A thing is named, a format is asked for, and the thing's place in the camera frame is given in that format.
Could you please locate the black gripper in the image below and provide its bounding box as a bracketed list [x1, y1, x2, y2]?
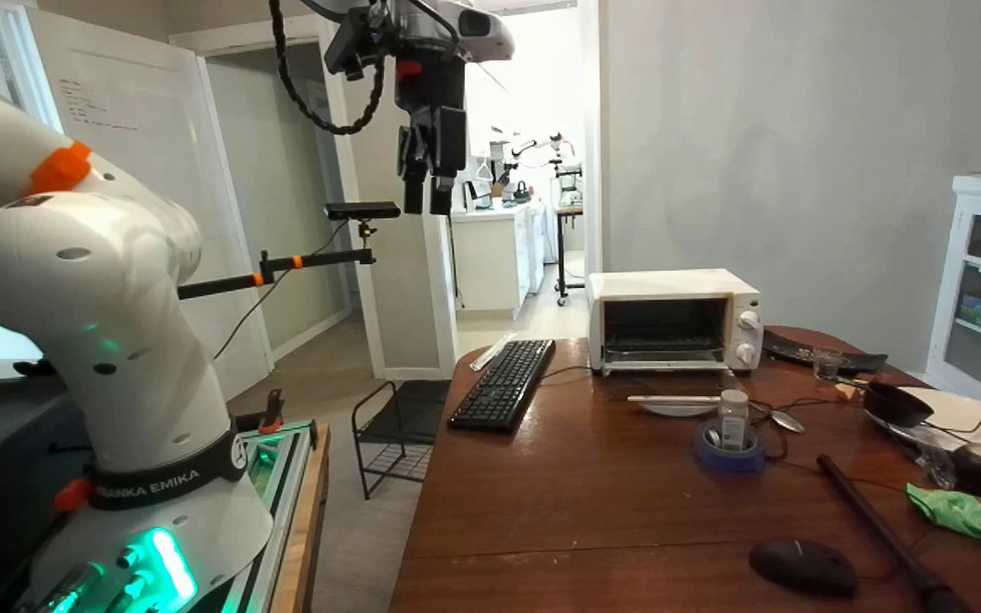
[395, 51, 471, 217]

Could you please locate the clear glass shaker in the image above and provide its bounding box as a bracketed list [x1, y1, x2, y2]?
[716, 384, 754, 453]

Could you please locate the white toaster oven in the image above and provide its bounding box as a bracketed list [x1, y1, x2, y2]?
[586, 266, 765, 418]

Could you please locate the white background counter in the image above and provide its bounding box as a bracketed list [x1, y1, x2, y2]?
[451, 199, 562, 322]

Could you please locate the white pillar panel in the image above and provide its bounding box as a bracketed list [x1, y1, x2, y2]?
[351, 214, 463, 384]

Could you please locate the black pole with orange clamps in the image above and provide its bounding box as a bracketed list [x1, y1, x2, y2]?
[178, 246, 383, 302]

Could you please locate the small white paper piece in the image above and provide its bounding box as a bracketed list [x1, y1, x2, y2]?
[471, 339, 511, 370]

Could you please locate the black keyboard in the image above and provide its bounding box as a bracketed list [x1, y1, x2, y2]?
[442, 339, 558, 436]

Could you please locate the black chair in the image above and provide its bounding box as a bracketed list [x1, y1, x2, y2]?
[349, 377, 452, 505]

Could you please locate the white whiteboard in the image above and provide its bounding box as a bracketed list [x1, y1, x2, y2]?
[28, 12, 279, 403]

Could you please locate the dark round tray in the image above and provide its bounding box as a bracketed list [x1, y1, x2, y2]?
[761, 325, 891, 377]

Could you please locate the metal spoon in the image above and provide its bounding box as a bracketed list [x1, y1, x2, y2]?
[765, 404, 808, 436]

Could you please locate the window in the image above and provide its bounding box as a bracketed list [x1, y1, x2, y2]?
[0, 0, 60, 367]

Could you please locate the black bowl-shaped object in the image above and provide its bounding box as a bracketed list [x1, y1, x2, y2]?
[863, 377, 938, 434]

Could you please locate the black computer mouse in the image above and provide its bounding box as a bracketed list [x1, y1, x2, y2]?
[747, 535, 863, 604]

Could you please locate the dark long stick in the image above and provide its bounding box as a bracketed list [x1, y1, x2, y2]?
[813, 453, 976, 613]

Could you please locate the green cloth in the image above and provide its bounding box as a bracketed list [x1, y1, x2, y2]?
[903, 480, 981, 544]

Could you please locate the dark brown object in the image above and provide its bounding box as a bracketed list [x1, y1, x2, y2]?
[920, 438, 981, 505]

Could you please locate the black camera on stand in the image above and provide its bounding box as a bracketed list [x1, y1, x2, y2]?
[319, 199, 406, 225]

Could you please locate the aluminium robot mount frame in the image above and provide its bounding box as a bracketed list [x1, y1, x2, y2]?
[213, 418, 335, 613]

